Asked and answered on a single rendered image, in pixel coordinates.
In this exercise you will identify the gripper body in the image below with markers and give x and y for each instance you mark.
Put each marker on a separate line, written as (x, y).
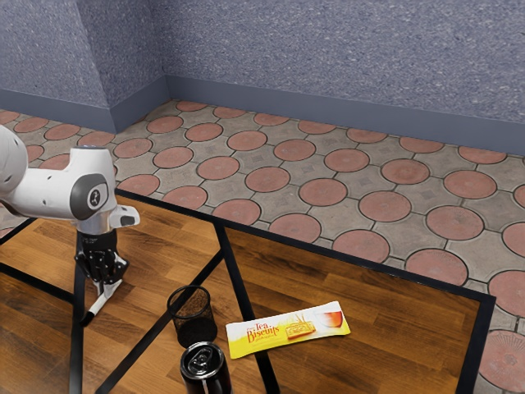
(97, 243)

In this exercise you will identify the black mesh pen holder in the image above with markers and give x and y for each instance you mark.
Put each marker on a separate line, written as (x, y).
(192, 318)

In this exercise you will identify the black drink can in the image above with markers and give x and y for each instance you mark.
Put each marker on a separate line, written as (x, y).
(203, 369)

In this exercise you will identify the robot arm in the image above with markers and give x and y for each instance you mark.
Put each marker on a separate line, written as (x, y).
(49, 191)

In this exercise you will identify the white marker pen black cap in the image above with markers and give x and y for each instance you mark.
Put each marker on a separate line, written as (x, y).
(100, 303)

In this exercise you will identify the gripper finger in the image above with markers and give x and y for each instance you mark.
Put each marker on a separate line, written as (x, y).
(115, 267)
(89, 267)

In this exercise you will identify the yellow white biscuit pack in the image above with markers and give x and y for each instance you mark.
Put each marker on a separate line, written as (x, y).
(287, 330)

